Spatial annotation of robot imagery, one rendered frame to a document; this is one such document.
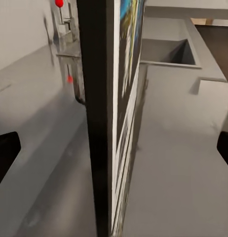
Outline poster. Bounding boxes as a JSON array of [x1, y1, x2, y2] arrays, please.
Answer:
[[77, 0, 146, 237]]

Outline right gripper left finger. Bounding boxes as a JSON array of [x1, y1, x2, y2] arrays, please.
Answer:
[[0, 132, 21, 183]]

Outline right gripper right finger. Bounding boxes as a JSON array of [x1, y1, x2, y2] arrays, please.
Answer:
[[217, 131, 228, 165]]

